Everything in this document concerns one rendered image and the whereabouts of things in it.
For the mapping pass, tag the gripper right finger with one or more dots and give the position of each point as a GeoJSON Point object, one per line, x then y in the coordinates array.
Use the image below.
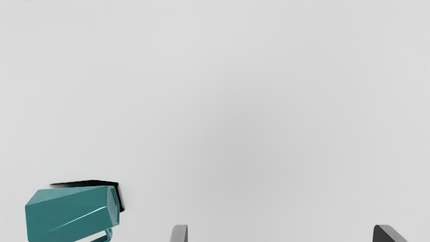
{"type": "Point", "coordinates": [386, 235]}

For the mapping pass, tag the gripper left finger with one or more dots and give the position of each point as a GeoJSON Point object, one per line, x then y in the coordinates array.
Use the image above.
{"type": "Point", "coordinates": [179, 234]}

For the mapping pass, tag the teal faceted mug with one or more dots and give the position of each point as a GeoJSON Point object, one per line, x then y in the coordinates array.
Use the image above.
{"type": "Point", "coordinates": [70, 215]}

